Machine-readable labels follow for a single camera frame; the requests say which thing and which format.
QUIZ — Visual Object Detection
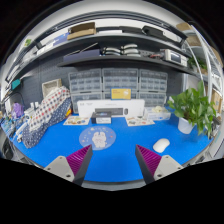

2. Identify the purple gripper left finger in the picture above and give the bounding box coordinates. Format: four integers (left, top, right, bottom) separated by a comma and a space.
44, 145, 93, 186

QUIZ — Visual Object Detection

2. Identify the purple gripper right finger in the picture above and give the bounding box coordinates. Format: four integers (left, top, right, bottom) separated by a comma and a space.
135, 145, 182, 184

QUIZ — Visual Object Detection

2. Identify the white computer mouse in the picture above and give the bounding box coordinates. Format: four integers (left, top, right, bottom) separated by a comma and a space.
153, 138, 170, 153

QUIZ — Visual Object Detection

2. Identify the blue desk mat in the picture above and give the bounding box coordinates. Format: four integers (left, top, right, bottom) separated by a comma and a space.
14, 116, 210, 182

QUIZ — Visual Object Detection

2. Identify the left picture card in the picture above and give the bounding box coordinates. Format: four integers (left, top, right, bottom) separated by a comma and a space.
64, 116, 89, 126

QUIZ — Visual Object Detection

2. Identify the picture card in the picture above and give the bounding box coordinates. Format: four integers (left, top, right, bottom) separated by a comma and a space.
64, 116, 89, 126
126, 116, 154, 127

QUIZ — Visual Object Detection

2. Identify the right picture card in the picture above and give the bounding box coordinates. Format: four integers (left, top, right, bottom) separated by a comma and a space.
126, 116, 154, 127

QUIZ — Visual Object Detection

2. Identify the white small box right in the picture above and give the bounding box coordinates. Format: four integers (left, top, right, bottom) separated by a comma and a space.
144, 106, 171, 121

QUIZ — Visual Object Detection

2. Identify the small black box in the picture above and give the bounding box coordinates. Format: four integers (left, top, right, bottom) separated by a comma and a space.
91, 112, 111, 124

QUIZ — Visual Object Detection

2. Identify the patterned fabric bag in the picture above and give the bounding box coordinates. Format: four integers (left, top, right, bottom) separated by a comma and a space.
22, 86, 71, 148

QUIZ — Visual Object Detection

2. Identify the white keyboard box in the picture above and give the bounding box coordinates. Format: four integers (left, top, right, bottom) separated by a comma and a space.
77, 99, 145, 117

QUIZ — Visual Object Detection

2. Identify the green potted plant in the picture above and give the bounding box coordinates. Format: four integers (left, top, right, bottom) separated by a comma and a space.
168, 81, 216, 137

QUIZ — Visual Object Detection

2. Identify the right drawer organizer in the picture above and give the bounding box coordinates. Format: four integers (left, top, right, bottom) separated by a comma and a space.
139, 69, 168, 107

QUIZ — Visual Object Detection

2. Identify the drawer organizer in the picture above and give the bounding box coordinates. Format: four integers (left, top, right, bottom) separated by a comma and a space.
139, 69, 168, 107
102, 68, 138, 99
68, 69, 102, 102

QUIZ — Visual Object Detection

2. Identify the purple toy figure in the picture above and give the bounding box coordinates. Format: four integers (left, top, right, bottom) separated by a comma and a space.
12, 103, 24, 119

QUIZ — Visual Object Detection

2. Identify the yellow card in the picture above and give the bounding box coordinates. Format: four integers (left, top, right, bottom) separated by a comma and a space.
111, 88, 131, 100

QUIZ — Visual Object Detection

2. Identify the left drawer organizer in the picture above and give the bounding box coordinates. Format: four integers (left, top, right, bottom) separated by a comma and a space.
68, 69, 102, 102

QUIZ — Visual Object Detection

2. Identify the middle drawer organizer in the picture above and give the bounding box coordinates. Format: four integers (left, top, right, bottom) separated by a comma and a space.
102, 68, 138, 99

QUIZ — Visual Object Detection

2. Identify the white electronic device on shelf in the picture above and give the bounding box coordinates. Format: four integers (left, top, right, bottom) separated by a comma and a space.
161, 49, 187, 67

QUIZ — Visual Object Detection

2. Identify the cardboard box on shelf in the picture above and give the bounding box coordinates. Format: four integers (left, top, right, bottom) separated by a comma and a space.
67, 22, 96, 40

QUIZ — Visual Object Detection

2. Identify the wooden frame box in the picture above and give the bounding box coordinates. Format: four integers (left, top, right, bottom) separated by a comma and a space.
42, 79, 62, 97

